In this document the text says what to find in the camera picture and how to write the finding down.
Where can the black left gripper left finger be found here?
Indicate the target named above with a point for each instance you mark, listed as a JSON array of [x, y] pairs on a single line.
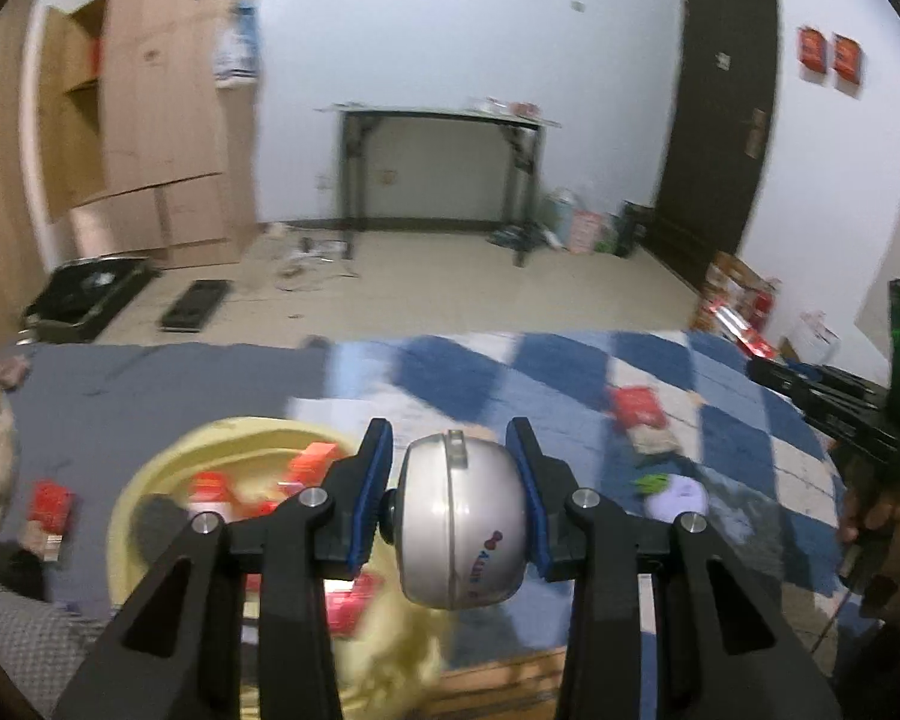
[[173, 649]]

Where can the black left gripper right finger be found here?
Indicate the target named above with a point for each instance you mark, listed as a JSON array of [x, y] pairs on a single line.
[[723, 649]]

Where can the red silver cigarette pack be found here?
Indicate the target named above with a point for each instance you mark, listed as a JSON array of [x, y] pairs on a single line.
[[640, 417]]

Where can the silver round ball case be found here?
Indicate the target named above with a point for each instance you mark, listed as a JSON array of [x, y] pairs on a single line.
[[458, 522]]

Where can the person's right hand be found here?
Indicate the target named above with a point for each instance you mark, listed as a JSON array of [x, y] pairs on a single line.
[[869, 532]]

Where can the black white checkered cloth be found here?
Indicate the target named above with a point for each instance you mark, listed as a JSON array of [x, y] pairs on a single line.
[[42, 646]]

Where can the purple plush toy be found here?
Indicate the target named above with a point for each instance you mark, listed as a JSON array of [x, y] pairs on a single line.
[[665, 497]]

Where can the colourful cardboard boxes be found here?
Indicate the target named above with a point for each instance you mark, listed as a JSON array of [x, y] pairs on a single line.
[[735, 304]]

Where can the red cigarette pack on sheet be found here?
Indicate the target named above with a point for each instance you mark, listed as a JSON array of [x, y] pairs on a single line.
[[47, 521]]

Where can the yellow plastic basin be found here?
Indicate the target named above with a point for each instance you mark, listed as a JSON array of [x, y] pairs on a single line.
[[396, 653]]

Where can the blue white checkered rug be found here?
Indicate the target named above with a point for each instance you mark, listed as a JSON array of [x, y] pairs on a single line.
[[773, 493]]

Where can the grey bed sheet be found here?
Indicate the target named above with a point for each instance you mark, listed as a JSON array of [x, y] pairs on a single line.
[[90, 415]]

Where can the black bag by door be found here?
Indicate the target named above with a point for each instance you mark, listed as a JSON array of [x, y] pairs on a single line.
[[630, 226]]

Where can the black keyboard on floor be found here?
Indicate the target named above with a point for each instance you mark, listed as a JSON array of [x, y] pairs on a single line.
[[196, 306]]

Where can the pink snack bag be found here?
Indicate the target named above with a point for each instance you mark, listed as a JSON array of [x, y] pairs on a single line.
[[586, 232]]

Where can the black open suitcase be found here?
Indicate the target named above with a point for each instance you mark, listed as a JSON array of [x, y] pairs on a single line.
[[82, 298]]

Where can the dark wooden door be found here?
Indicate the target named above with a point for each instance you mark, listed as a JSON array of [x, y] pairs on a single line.
[[722, 114]]

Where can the wooden wardrobe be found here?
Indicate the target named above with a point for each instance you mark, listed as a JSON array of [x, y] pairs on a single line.
[[140, 152]]

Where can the white plastic bag on wardrobe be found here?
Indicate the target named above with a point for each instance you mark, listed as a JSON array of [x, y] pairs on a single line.
[[236, 59]]

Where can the red wall decoration right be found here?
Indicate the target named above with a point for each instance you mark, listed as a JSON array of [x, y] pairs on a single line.
[[848, 59]]

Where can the red wall decoration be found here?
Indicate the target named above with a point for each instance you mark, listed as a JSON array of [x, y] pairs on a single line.
[[848, 59], [812, 50]]

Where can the red wall decoration left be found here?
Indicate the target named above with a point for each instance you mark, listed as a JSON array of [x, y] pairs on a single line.
[[812, 50]]

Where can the black frame folding table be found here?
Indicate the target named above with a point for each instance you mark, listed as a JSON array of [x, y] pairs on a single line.
[[439, 169]]

